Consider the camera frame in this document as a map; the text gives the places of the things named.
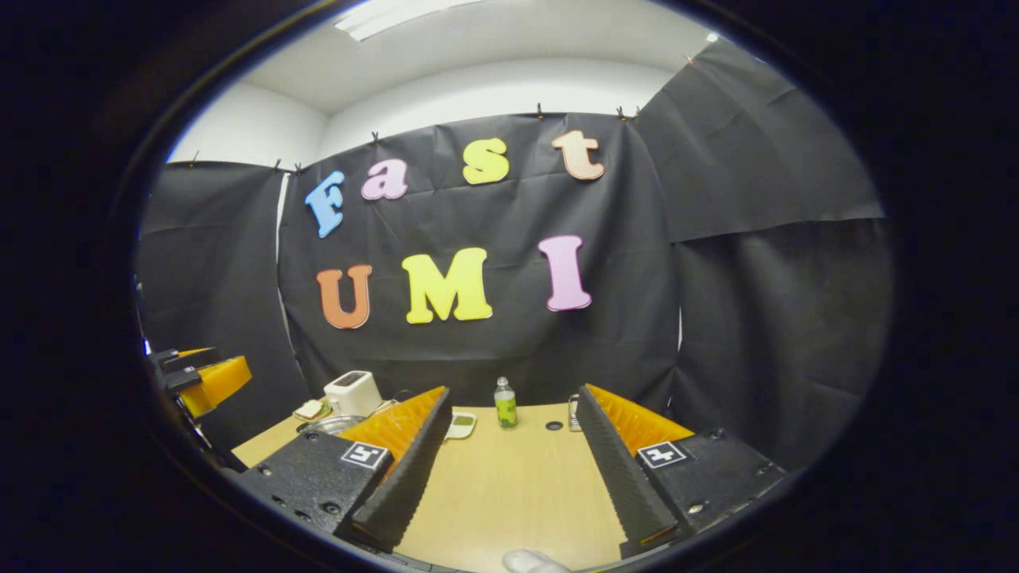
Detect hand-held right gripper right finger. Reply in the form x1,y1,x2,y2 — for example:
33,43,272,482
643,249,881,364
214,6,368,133
575,383,791,559

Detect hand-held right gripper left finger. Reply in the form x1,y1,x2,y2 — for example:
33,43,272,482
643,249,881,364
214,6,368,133
237,385,454,554

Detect steel pot with soybeans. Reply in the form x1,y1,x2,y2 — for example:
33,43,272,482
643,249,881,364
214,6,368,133
297,413,369,438

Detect white toaster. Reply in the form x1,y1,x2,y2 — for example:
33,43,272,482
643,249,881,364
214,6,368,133
323,370,384,418

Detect green label drink bottle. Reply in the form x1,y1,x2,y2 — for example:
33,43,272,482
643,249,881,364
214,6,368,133
493,376,519,431

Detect row of cloth clips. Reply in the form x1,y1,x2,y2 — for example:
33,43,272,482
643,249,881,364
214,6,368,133
187,52,695,176

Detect long ceiling light panel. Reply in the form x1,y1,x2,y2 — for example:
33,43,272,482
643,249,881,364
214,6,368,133
334,0,486,42

